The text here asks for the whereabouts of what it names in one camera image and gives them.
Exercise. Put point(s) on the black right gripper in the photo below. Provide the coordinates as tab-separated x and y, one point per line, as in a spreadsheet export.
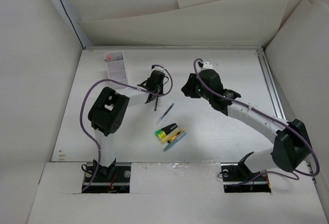
188	88

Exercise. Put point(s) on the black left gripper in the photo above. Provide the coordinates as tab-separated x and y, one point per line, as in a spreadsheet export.
161	89

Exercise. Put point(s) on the black thin pen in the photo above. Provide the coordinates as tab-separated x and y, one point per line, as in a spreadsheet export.
156	103

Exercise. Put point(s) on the blue clear gel pen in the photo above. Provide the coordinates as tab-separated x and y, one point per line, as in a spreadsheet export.
165	113

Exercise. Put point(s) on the black marker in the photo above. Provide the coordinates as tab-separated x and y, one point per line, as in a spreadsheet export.
169	128

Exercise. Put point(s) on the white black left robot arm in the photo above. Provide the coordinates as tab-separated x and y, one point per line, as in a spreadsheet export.
107	113

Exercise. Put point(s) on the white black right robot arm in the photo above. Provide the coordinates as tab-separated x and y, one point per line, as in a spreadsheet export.
289	140

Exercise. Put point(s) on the white divided organizer container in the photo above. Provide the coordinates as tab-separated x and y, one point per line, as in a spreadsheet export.
116	70

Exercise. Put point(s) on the blue grey pen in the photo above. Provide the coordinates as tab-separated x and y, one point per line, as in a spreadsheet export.
171	144

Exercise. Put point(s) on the yellow highlighter marker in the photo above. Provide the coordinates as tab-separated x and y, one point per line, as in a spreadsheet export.
165	137

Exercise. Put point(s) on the yellow black pen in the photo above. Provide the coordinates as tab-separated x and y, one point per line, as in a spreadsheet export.
175	136

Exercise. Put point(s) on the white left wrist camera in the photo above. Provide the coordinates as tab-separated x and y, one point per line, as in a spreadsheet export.
157	67

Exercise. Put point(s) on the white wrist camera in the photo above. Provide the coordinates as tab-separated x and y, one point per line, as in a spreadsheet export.
157	67
205	65

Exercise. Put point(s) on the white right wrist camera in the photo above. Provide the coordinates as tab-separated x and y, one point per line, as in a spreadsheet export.
205	65

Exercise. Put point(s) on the aluminium rail right side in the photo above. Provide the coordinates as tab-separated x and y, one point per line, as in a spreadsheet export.
270	83

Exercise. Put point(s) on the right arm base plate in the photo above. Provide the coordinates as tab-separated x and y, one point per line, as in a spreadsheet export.
239	179

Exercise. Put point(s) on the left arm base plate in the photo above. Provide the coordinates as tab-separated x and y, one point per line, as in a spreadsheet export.
116	182

